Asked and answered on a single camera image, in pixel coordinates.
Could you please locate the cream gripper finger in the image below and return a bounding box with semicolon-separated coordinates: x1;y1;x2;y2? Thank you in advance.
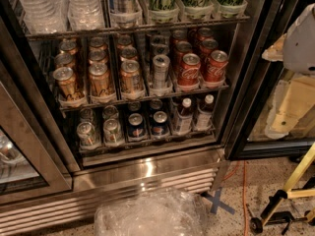
262;34;285;62
265;75;315;140

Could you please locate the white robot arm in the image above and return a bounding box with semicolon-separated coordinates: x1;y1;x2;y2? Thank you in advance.
262;4;315;139

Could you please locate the right glass fridge door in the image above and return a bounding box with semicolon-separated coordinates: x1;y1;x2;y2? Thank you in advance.
221;0;314;160

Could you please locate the glass fridge door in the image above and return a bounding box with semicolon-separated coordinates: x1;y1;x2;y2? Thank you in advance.
221;0;314;160
0;67;72;206

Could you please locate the front right Coca-Cola can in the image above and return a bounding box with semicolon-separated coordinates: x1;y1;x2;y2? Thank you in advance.
204;50;228;83

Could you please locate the coca-cola can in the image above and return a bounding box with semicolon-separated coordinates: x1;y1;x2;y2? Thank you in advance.
177;53;201;86
204;50;228;83

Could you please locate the front left Coca-Cola can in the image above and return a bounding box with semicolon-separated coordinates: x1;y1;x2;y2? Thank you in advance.
177;53;201;86

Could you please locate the silver slim can middle shelf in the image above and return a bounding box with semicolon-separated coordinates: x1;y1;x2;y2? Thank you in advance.
153;54;170;89

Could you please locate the right blue Pepsi can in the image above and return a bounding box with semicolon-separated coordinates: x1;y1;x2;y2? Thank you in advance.
152;111;168;136

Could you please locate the blue pepsi can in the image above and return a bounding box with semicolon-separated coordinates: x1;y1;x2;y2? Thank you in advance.
152;111;168;136
128;113;146;139

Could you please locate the front right gold can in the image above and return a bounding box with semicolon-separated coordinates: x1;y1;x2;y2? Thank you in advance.
120;60;144;93

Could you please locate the gold can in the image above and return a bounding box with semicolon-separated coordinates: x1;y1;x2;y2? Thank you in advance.
53;67;84;101
120;60;144;93
89;63;113;97

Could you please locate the left blue Pepsi can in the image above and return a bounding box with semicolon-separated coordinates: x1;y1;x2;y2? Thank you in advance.
128;113;146;139

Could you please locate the stainless steel display fridge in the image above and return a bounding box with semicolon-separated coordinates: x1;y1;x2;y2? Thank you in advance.
0;0;315;236

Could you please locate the front middle gold can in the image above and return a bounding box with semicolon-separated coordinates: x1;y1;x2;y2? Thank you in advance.
89;63;113;97

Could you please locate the silver can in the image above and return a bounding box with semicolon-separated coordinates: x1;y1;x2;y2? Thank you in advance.
103;119;122;143
77;122;97;147

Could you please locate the left bottom silver can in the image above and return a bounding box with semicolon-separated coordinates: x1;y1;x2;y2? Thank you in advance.
77;122;97;147

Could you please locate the front left gold can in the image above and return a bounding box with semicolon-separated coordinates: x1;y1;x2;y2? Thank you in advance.
53;67;84;101

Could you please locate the left glass fridge door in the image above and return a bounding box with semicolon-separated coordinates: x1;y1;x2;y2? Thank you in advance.
0;67;72;206

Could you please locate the right white cap bottle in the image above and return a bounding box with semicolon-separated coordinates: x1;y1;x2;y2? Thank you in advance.
194;94;215;131

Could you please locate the clear plastic wrap bundle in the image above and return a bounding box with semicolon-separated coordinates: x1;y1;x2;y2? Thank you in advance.
94;188;208;236

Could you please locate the right clear water bottle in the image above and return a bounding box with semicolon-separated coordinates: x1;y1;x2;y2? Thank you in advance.
68;0;104;30

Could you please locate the clear water bottle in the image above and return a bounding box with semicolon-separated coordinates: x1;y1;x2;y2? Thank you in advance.
68;0;104;30
20;0;68;34

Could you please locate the left clear water bottle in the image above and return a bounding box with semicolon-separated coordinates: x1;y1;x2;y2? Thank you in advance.
20;0;68;34

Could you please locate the orange cable on floor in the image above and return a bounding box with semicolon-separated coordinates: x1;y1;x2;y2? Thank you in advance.
221;160;250;236

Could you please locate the yellow black stand frame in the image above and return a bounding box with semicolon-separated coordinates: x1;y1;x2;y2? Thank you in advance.
249;147;315;235

